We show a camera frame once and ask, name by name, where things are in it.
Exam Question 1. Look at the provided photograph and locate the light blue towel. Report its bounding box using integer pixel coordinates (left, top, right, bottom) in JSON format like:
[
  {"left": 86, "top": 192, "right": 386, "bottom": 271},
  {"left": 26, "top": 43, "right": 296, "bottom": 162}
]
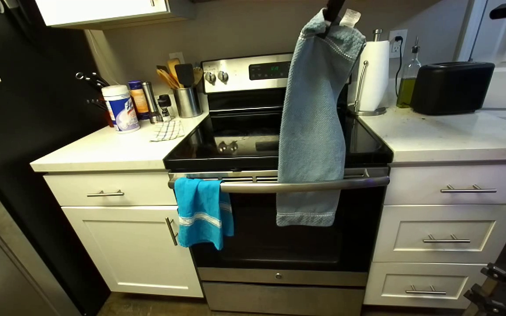
[{"left": 274, "top": 6, "right": 369, "bottom": 227}]

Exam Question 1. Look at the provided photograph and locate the paper towel roll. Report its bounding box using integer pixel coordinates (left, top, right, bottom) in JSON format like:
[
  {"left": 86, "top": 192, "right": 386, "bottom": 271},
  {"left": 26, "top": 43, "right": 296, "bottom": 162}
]
[{"left": 354, "top": 29, "right": 390, "bottom": 113}]

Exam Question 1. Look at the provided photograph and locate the white drawers right of stove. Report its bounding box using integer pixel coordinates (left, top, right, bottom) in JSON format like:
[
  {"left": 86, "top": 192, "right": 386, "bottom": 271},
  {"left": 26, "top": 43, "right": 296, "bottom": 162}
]
[{"left": 363, "top": 162, "right": 506, "bottom": 308}]

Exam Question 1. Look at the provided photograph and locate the grey patterned trivet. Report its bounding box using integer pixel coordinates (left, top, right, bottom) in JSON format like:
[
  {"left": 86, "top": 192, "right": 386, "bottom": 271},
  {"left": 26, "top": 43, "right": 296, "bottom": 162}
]
[{"left": 152, "top": 119, "right": 182, "bottom": 141}]

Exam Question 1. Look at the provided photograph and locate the bright blue towel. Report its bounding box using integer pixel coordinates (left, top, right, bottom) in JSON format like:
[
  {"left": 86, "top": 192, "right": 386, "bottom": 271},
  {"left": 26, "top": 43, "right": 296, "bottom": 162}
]
[{"left": 174, "top": 177, "right": 233, "bottom": 250}]

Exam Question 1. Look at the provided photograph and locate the olive oil bottle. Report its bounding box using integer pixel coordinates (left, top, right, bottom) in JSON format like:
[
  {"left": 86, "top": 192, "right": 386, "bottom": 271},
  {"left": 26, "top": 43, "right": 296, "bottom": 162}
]
[{"left": 397, "top": 41, "right": 421, "bottom": 108}]

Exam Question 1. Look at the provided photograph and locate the disinfecting wipes canister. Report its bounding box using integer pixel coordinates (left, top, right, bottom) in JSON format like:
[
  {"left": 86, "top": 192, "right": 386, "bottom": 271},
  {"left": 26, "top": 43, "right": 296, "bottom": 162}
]
[{"left": 101, "top": 83, "right": 138, "bottom": 131}]

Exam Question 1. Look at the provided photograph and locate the black toaster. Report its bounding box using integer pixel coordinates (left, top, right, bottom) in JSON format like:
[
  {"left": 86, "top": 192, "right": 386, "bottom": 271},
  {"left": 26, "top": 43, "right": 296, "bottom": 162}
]
[{"left": 411, "top": 61, "right": 493, "bottom": 115}]

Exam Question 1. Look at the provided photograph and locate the white upper cabinet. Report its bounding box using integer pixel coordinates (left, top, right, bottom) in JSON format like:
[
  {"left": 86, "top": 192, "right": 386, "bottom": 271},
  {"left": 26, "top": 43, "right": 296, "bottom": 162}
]
[{"left": 35, "top": 0, "right": 195, "bottom": 27}]

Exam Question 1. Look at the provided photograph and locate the black glass-top stove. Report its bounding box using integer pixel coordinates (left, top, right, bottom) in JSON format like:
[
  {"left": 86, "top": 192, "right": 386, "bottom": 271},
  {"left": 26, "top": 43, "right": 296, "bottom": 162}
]
[{"left": 163, "top": 54, "right": 391, "bottom": 316}]

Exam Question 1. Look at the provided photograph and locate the steel utensil holder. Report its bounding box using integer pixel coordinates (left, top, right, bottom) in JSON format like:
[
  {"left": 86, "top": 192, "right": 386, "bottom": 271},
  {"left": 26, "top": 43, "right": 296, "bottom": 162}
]
[{"left": 175, "top": 87, "right": 198, "bottom": 117}]

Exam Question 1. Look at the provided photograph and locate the white cabinet left of stove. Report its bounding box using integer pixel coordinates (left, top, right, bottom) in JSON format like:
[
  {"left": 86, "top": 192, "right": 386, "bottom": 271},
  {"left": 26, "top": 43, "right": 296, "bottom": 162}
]
[{"left": 45, "top": 171, "right": 202, "bottom": 298}]

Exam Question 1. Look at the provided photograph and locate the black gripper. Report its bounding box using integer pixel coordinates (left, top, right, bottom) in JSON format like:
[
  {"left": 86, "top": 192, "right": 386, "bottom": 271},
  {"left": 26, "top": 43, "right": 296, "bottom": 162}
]
[{"left": 323, "top": 0, "right": 346, "bottom": 22}]

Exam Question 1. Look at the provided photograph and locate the brown spice jar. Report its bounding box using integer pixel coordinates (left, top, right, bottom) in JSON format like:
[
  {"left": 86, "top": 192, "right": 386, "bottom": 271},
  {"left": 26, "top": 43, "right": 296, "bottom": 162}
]
[{"left": 128, "top": 80, "right": 151, "bottom": 119}]

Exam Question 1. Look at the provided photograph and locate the black refrigerator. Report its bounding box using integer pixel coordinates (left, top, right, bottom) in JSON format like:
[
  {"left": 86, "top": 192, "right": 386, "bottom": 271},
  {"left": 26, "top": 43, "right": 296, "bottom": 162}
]
[{"left": 0, "top": 0, "right": 108, "bottom": 316}]

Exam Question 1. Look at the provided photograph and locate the silver oven door handle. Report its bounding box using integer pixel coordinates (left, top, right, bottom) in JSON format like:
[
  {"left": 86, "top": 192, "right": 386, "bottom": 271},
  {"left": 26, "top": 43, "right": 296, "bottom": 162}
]
[{"left": 166, "top": 171, "right": 391, "bottom": 196}]

